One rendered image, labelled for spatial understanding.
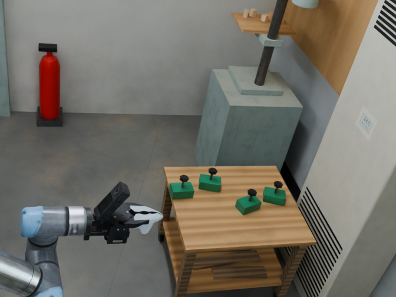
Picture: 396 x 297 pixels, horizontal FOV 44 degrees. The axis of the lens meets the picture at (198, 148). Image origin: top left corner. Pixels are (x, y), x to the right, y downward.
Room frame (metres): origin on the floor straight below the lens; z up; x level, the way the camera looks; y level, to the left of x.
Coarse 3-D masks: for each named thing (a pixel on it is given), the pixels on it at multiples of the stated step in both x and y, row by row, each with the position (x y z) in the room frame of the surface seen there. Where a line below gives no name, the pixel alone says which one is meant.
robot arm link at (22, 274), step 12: (0, 252) 0.68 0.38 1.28; (0, 264) 0.65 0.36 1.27; (12, 264) 0.67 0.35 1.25; (24, 264) 0.70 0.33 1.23; (36, 264) 0.75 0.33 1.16; (48, 264) 0.76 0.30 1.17; (0, 276) 0.64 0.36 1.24; (12, 276) 0.66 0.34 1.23; (24, 276) 0.67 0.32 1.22; (36, 276) 0.69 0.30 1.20; (48, 276) 0.72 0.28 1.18; (60, 276) 0.75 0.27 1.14; (12, 288) 0.65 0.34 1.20; (24, 288) 0.66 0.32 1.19; (36, 288) 0.68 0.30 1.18; (48, 288) 0.69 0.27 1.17; (60, 288) 0.71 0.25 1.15
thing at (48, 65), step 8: (40, 48) 2.86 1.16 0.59; (48, 48) 2.88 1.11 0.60; (56, 48) 2.90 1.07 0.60; (48, 56) 2.89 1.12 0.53; (40, 64) 2.87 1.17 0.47; (48, 64) 2.86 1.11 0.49; (56, 64) 2.89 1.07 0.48; (40, 72) 2.86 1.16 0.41; (48, 72) 2.84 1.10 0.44; (56, 72) 2.87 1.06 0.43; (40, 80) 2.86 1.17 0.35; (48, 80) 2.84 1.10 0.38; (56, 80) 2.87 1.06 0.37; (40, 88) 2.86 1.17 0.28; (48, 88) 2.84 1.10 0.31; (56, 88) 2.87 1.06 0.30; (40, 96) 2.86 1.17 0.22; (48, 96) 2.84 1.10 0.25; (56, 96) 2.88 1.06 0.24; (40, 104) 2.86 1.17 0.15; (48, 104) 2.84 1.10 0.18; (56, 104) 2.88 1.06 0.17; (40, 112) 2.87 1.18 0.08; (48, 112) 2.84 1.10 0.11; (56, 112) 2.88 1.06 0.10; (40, 120) 2.81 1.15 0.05; (48, 120) 2.83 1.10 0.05; (56, 120) 2.85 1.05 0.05
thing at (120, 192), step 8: (120, 184) 0.93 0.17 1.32; (112, 192) 0.92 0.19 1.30; (120, 192) 0.90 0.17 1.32; (128, 192) 0.91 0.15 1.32; (104, 200) 0.91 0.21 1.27; (112, 200) 0.90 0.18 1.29; (120, 200) 0.90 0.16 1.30; (96, 208) 0.90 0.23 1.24; (104, 208) 0.89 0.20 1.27; (112, 208) 0.89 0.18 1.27; (96, 216) 0.88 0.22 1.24; (104, 216) 0.88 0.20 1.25
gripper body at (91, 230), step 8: (88, 208) 0.89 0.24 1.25; (120, 208) 0.93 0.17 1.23; (88, 216) 0.86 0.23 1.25; (112, 216) 0.89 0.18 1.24; (120, 216) 0.90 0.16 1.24; (128, 216) 0.90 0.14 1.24; (88, 224) 0.85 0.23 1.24; (96, 224) 0.87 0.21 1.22; (104, 224) 0.88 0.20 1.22; (112, 224) 0.88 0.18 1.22; (120, 224) 0.88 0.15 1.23; (88, 232) 0.85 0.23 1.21; (96, 232) 0.87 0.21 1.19; (104, 232) 0.88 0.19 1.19; (112, 232) 0.87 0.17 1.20; (120, 232) 0.88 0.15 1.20; (128, 232) 0.89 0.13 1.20; (112, 240) 0.87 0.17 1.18
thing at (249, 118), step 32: (256, 32) 2.76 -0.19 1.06; (288, 32) 2.84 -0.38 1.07; (224, 96) 2.60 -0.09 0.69; (256, 96) 2.66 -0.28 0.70; (288, 96) 2.75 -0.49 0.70; (224, 128) 2.48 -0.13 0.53; (256, 128) 2.56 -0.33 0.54; (288, 128) 2.63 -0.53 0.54; (224, 160) 2.50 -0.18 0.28; (256, 160) 2.58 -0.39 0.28
